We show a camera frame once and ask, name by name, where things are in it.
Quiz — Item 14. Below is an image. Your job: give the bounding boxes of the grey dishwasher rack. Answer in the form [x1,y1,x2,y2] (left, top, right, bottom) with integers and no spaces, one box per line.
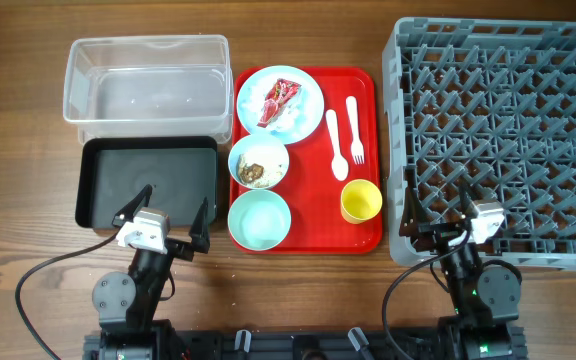
[382,17,576,271]

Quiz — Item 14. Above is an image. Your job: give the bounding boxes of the black waste tray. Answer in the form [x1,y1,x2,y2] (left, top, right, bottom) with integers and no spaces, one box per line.
[75,136,218,229]

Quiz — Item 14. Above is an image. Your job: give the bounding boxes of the white plastic spoon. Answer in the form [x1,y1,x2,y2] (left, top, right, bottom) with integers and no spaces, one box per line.
[325,109,349,181]

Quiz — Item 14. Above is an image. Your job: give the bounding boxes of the white napkin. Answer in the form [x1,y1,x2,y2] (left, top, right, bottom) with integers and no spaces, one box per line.
[241,79,305,133]

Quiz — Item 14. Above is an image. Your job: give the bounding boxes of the red serving tray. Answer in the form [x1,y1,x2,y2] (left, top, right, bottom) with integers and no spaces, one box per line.
[230,67,383,254]

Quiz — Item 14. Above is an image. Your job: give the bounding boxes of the light blue plate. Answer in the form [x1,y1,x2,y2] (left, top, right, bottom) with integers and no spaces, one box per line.
[236,65,324,145]

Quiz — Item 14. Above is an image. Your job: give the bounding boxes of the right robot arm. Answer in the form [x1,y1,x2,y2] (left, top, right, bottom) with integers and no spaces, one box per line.
[399,184,526,359]

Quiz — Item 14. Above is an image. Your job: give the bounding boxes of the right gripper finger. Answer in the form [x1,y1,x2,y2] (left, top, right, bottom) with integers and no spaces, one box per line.
[399,187,430,235]
[458,182,478,219]

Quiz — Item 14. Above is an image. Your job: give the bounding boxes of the yellow plastic cup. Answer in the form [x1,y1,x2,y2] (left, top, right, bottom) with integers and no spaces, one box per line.
[340,179,383,224]

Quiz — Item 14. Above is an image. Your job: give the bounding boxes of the clear plastic bin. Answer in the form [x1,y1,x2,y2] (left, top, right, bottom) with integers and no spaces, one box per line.
[63,35,234,144]

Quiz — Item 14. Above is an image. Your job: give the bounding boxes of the mint green bowl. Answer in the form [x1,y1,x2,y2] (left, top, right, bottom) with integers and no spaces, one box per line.
[227,190,292,252]

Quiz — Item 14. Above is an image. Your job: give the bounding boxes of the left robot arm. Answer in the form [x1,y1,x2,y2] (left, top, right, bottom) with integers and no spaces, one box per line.
[83,185,210,360]

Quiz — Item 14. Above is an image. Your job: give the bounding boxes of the light blue food bowl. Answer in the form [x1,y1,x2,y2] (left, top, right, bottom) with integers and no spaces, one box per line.
[228,134,290,190]

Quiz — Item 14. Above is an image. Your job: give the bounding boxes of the red snack wrapper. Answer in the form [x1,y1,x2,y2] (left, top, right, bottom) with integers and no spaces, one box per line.
[257,78,301,128]

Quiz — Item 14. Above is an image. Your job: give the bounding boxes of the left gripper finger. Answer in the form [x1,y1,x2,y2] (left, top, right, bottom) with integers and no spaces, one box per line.
[189,198,210,253]
[112,184,153,227]

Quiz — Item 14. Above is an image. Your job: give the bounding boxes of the white plastic fork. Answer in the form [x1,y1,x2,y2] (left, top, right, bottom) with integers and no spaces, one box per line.
[345,96,365,165]

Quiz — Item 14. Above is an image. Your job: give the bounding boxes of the brown food scraps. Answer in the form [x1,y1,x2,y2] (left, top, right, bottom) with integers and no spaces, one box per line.
[237,155,264,184]

